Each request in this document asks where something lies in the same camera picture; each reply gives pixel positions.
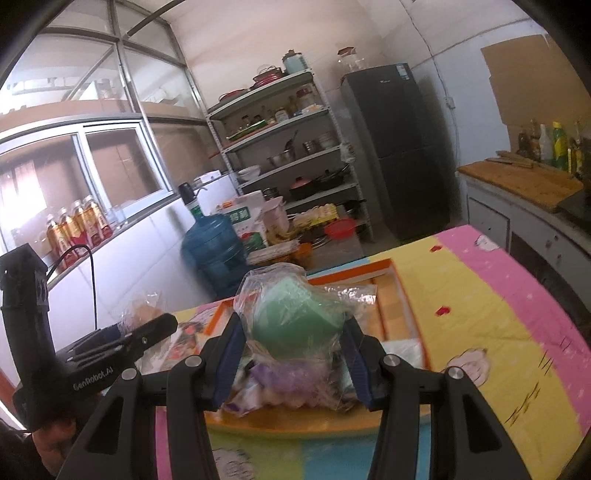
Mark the green sponge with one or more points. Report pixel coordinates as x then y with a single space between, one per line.
286 318

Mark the black refrigerator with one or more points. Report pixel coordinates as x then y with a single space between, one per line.
398 137

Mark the white metal shelf rack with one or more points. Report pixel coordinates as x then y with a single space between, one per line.
282 138

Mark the white purple snack packet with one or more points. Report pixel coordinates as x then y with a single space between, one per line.
247 393

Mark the blue water jug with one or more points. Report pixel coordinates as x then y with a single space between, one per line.
211 249

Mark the colourful cartoon bed sheet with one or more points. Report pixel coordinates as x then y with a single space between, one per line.
476 308

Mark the beige teddy bear purple dress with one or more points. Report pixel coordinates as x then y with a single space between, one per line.
297 384

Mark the green condiment bottle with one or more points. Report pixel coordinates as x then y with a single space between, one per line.
560 146

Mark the pink ball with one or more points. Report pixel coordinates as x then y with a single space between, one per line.
141 309

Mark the black finger of the left gripper seen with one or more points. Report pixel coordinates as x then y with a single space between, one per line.
113 339

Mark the person's hand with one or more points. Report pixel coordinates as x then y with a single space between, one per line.
53 443

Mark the red plastic basket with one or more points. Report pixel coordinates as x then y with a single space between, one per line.
341 229

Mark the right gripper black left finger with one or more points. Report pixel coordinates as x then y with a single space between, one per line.
119 439

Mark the orange drink bottles pack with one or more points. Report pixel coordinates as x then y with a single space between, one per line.
71 232

